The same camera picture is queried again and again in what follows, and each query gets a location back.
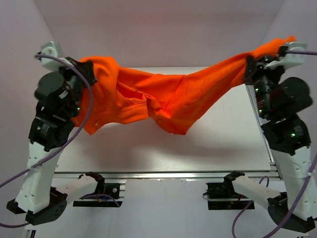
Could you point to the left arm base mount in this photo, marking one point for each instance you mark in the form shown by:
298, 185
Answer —
106, 194

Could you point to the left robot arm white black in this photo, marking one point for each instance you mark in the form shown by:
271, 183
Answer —
38, 200

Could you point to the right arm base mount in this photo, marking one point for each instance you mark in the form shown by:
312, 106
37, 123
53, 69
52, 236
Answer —
221, 196

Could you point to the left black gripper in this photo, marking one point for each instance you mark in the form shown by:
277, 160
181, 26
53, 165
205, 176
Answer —
87, 66

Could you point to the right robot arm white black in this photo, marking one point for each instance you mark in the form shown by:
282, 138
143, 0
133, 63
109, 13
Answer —
279, 102

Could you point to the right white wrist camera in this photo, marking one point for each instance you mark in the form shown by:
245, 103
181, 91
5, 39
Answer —
289, 55

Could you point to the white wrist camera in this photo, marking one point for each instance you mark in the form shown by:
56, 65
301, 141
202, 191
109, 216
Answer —
289, 55
50, 55

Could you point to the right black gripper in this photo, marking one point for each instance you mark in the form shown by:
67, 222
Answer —
254, 70

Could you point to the orange jacket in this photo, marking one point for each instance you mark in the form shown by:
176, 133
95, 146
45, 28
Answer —
175, 102

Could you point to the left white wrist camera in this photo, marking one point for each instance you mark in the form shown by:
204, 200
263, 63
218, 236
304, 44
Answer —
50, 55

